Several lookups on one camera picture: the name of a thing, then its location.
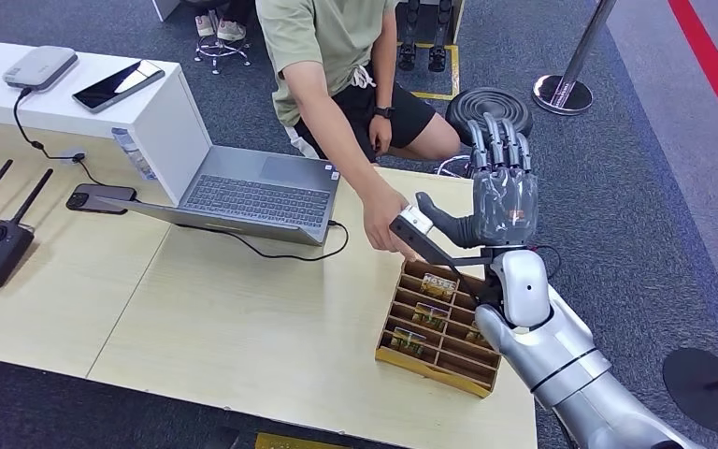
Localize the seated person's legs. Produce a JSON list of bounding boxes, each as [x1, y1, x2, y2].
[[194, 0, 256, 44]]

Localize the chrome stanchion post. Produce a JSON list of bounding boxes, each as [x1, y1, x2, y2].
[[531, 0, 618, 117]]

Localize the yellow floor plate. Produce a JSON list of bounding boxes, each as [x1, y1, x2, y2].
[[253, 432, 349, 449]]

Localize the wooden card holder box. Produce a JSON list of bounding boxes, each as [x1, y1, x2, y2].
[[375, 258, 503, 399]]

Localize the gold hotel card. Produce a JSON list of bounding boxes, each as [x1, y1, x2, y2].
[[420, 273, 458, 302], [411, 302, 451, 332], [465, 322, 490, 348], [390, 327, 427, 359]]

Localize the person's left hand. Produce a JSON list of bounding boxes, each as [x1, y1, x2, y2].
[[367, 115, 395, 157]]

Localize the black robot leg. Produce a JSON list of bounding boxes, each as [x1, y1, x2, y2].
[[426, 0, 452, 74], [396, 0, 423, 72]]

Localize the black power box cable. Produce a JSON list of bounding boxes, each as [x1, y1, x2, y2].
[[11, 87, 108, 187]]

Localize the black laptop cable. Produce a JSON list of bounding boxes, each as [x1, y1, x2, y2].
[[175, 219, 350, 263]]

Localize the black stanchion base disc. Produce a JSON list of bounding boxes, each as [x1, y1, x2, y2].
[[662, 346, 718, 435]]

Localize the grey open laptop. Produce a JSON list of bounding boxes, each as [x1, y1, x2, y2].
[[95, 145, 342, 247]]

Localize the white desk riser shelf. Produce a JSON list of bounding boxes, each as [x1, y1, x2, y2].
[[0, 37, 212, 207]]

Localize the person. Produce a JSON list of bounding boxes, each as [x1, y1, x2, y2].
[[254, 0, 463, 262]]

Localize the chrome stool base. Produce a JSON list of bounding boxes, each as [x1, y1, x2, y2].
[[193, 12, 252, 76]]

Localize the person's right hand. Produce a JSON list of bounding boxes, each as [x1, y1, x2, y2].
[[361, 185, 421, 263]]

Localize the black smartphone with camera bump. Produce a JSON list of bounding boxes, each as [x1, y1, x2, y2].
[[65, 183, 137, 216]]

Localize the black round stool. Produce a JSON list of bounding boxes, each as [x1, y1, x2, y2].
[[436, 86, 536, 181]]

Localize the white cabinet corner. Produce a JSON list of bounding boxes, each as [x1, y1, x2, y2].
[[151, 0, 182, 23]]

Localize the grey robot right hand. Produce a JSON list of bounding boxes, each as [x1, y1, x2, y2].
[[415, 112, 540, 250]]

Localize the glossy smartphone with silver edge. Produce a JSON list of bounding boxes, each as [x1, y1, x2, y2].
[[72, 59, 166, 115]]

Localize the grey rounded power box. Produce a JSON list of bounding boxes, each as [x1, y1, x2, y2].
[[2, 45, 79, 93]]

